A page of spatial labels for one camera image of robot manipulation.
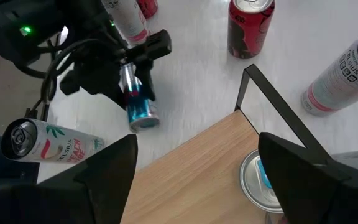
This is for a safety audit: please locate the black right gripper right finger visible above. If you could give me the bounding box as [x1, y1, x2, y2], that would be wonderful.
[259, 132, 358, 224]

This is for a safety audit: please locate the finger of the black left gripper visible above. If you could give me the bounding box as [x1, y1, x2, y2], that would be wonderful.
[126, 29, 173, 102]
[60, 61, 127, 109]

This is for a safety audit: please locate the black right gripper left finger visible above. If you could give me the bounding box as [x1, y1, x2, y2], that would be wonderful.
[0, 134, 139, 224]

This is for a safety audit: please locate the blue silver energy drink can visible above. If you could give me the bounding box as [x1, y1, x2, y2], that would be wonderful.
[239, 149, 284, 214]
[118, 62, 161, 133]

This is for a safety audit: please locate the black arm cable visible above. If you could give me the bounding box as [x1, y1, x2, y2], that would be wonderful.
[23, 37, 83, 122]

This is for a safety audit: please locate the wooden shelf with black frame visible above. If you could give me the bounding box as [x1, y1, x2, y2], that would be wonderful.
[119, 64, 334, 224]

